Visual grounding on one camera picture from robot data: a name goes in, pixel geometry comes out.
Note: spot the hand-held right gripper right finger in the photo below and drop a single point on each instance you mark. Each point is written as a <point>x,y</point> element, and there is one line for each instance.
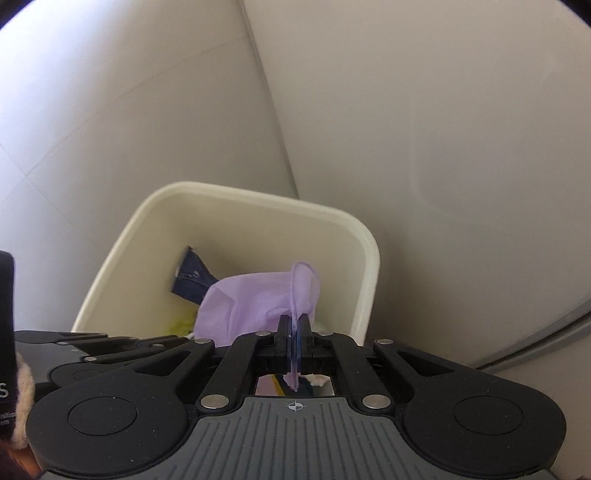
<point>304,344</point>

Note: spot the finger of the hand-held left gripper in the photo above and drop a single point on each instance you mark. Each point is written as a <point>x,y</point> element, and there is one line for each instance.
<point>120,348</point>

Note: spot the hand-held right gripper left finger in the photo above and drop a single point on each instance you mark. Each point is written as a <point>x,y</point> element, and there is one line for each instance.
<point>284,341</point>

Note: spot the purple disposable glove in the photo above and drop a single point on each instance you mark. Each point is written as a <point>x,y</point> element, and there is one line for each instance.
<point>240,304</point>

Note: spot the dark blue snack wrapper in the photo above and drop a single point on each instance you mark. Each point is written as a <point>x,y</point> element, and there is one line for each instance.
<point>191,281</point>

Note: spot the cream plastic bin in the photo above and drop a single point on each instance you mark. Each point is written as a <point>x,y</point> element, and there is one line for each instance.
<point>258,221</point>

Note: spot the person's left forearm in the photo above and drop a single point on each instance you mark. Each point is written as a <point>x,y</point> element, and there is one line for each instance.
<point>24,410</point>

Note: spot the yellow green scrap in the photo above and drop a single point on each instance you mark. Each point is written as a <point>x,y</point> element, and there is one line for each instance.
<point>182,323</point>

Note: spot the grey trim strip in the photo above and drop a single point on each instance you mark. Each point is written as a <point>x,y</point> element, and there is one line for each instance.
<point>554,344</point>

